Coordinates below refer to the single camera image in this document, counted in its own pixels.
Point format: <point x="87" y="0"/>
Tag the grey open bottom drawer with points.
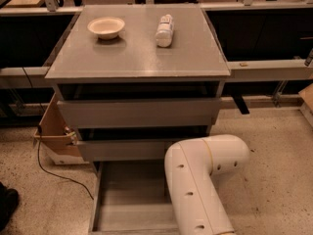
<point x="131" y="198"/>

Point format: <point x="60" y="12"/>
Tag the grey top drawer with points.
<point x="140" y="113"/>

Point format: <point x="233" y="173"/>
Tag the cardboard box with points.
<point x="58" y="139"/>

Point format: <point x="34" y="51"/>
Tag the black shoe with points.
<point x="9" y="200"/>

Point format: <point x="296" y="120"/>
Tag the white plastic bottle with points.
<point x="164" y="32"/>

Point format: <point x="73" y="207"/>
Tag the white paper bowl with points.
<point x="106" y="28"/>

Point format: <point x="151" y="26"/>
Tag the grey drawer cabinet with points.
<point x="132" y="66"/>

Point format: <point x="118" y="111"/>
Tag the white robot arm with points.
<point x="189" y="167"/>

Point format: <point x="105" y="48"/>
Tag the grey middle drawer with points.
<point x="123" y="150"/>

